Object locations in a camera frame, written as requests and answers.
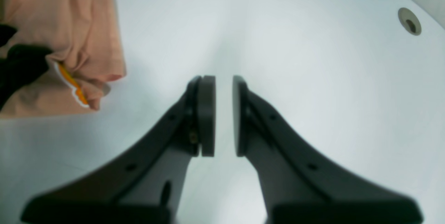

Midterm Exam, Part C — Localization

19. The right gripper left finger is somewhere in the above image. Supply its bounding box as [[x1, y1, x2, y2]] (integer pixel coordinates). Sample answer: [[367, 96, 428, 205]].
[[21, 76, 216, 224]]

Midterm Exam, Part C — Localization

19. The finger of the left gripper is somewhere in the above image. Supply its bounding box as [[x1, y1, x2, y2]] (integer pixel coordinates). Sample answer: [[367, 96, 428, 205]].
[[0, 44, 52, 108], [0, 24, 17, 47]]

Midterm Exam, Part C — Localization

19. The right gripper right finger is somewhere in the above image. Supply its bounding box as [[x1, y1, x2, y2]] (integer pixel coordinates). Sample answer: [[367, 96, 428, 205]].
[[233, 76, 424, 224]]

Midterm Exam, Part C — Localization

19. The peach T-shirt with emoji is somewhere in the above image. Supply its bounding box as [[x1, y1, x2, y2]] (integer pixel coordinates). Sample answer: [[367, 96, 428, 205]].
[[1, 0, 127, 118]]

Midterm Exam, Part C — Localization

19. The right table grommet hole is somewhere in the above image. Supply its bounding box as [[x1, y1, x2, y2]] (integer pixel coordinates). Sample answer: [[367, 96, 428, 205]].
[[398, 7, 422, 36]]

